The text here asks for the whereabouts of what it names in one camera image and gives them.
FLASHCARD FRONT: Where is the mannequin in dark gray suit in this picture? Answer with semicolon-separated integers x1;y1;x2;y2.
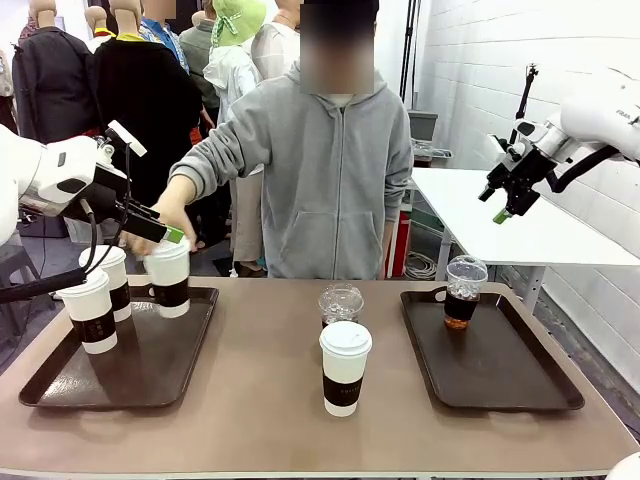
12;0;97;147

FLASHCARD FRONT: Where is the black case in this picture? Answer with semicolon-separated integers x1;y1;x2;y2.
18;213;70;240

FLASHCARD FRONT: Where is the person in gray hoodie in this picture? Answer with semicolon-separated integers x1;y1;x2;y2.
168;0;416;281

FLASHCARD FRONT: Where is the black tripod pole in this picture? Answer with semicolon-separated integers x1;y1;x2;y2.
398;0;424;109

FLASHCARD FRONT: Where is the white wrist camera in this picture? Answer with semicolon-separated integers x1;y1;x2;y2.
106;119;148;157
488;119;541;162

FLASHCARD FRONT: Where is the person's right forearm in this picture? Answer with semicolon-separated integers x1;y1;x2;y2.
167;132;239;207

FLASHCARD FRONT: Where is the dark brown serving tray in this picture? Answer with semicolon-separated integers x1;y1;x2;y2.
18;284;221;410
399;287;586;412

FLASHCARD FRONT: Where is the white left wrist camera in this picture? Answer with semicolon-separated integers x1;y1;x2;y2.
106;119;148;157

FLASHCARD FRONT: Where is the person's right hand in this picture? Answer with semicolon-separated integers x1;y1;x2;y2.
122;192;199;258

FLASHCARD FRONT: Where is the gray plastic bin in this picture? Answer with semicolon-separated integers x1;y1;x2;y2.
407;109;440;145

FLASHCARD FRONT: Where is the green bucket hat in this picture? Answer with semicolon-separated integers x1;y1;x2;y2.
212;0;267;49

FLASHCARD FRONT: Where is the black stool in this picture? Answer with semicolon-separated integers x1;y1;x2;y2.
0;243;57;347

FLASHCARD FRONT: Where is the white paper cup black sleeve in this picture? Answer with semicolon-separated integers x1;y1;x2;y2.
318;320;373;419
55;269;119;356
78;244;133;324
143;238;192;320

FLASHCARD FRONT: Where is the red plastic crate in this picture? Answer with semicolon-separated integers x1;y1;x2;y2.
384;209;412;279

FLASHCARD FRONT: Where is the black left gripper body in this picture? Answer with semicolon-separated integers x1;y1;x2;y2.
64;164;132;232

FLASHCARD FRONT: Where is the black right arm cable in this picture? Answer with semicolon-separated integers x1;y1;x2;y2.
546;143;624;194

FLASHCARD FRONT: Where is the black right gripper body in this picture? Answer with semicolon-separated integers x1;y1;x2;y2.
488;147;557;217

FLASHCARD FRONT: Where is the thin black cable rod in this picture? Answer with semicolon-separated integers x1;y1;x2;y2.
510;63;540;146

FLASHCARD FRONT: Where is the green metal frame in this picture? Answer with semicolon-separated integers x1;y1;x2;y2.
410;204;444;236

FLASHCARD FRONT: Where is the white coiled cable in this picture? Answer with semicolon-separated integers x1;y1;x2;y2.
403;251;446;282

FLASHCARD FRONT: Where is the white side table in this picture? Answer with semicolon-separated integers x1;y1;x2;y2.
408;167;640;321

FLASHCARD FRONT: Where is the gray flat container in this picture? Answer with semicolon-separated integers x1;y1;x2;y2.
412;142;454;169

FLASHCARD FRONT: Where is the person's left forearm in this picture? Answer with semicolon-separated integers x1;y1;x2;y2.
380;164;415;251

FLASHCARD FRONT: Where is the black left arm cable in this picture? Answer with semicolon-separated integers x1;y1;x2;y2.
0;142;132;305

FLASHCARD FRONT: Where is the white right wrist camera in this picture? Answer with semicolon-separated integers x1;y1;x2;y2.
488;119;541;162

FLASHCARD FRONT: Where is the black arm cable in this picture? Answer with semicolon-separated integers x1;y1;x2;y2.
546;143;624;194
0;142;132;305

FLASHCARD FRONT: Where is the iced coffee cup dome lid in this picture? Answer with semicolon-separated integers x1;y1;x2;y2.
443;254;489;331
317;283;365;329

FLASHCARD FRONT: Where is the bystander in blue patterned shirt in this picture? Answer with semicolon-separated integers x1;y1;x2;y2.
139;0;192;77

